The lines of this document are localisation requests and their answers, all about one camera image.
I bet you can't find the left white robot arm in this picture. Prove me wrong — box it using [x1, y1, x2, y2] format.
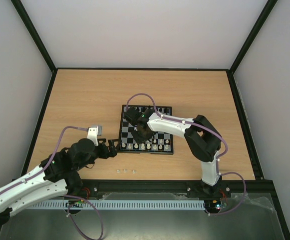
[0, 138, 120, 226]

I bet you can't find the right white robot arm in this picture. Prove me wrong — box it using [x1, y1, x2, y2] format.
[123, 107, 225, 196]

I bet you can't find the black silver chess board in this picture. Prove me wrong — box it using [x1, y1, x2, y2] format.
[119, 104, 174, 155]

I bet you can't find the clear plastic sheet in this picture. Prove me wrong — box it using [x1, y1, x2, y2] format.
[231, 193, 277, 213]

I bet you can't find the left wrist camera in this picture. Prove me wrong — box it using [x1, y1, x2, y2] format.
[87, 125, 102, 147]

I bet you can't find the black front frame rail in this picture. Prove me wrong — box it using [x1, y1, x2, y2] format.
[6, 177, 275, 201]

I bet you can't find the black frame rail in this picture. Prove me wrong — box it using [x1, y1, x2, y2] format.
[6, 177, 275, 201]
[20, 69, 58, 176]
[226, 70, 265, 180]

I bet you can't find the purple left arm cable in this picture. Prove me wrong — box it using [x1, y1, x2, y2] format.
[0, 126, 104, 240]

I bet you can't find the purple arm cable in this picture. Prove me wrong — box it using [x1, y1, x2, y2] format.
[0, 126, 104, 240]
[125, 93, 248, 217]

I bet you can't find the white slotted cable duct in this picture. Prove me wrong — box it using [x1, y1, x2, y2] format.
[29, 199, 205, 211]

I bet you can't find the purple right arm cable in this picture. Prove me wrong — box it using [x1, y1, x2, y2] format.
[125, 93, 248, 217]

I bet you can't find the black left frame rail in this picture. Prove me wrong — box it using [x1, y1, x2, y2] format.
[20, 69, 58, 176]

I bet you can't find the black right frame rail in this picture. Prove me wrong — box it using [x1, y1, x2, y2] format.
[226, 70, 265, 180]

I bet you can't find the black frame post back left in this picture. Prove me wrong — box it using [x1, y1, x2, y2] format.
[11, 0, 57, 73]

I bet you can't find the black frame post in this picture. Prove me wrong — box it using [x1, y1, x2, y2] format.
[11, 0, 57, 73]
[230, 0, 278, 74]

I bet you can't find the black frame post back right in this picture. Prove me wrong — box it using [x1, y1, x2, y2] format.
[230, 0, 278, 74]

